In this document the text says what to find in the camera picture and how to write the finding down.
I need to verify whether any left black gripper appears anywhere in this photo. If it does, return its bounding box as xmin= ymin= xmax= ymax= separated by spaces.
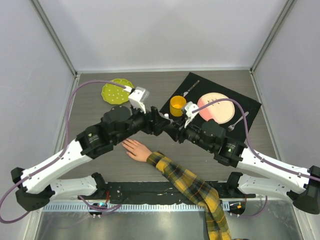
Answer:
xmin=113 ymin=102 xmax=171 ymax=145

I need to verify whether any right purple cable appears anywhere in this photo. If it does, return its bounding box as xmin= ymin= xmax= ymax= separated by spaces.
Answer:
xmin=197 ymin=97 xmax=320 ymax=181

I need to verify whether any white slotted cable duct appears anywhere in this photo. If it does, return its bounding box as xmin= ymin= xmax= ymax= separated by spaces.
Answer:
xmin=44 ymin=202 xmax=231 ymax=213

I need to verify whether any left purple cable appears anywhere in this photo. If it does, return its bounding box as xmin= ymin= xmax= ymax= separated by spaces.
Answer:
xmin=0 ymin=79 xmax=131 ymax=223

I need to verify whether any yellow plaid sleeve forearm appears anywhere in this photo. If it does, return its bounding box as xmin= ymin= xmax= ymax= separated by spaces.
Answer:
xmin=146 ymin=152 xmax=232 ymax=240

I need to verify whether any purple cable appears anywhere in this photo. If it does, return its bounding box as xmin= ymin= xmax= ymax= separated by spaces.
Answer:
xmin=197 ymin=97 xmax=320 ymax=181
xmin=0 ymin=79 xmax=131 ymax=223

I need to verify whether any silver dark-handled knife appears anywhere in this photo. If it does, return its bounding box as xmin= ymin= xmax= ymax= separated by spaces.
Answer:
xmin=182 ymin=80 xmax=200 ymax=97

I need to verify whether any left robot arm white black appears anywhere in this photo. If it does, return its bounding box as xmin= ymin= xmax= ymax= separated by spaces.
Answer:
xmin=11 ymin=106 xmax=172 ymax=212

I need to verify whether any silver fork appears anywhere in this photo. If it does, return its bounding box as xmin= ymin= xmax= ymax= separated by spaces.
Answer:
xmin=227 ymin=116 xmax=244 ymax=132

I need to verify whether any yellow cup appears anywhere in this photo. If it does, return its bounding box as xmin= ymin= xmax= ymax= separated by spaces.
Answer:
xmin=169 ymin=95 xmax=187 ymax=117

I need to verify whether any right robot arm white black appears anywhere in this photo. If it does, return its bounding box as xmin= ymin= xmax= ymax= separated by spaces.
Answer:
xmin=164 ymin=119 xmax=320 ymax=215

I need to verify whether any mannequin hand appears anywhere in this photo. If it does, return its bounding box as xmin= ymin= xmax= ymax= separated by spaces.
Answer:
xmin=121 ymin=138 xmax=152 ymax=163

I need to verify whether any green dotted plate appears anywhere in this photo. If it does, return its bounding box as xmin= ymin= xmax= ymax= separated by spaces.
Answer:
xmin=101 ymin=78 xmax=134 ymax=105

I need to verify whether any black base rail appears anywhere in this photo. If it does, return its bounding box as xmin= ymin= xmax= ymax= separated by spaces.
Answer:
xmin=79 ymin=181 xmax=257 ymax=205

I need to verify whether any black placemat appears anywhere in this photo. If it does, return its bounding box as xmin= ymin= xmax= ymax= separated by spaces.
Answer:
xmin=170 ymin=72 xmax=261 ymax=142

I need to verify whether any pink white plate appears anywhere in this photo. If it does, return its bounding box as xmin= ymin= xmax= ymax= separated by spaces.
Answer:
xmin=197 ymin=92 xmax=235 ymax=125

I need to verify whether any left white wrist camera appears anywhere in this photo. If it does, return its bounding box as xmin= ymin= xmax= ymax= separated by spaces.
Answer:
xmin=124 ymin=86 xmax=150 ymax=114

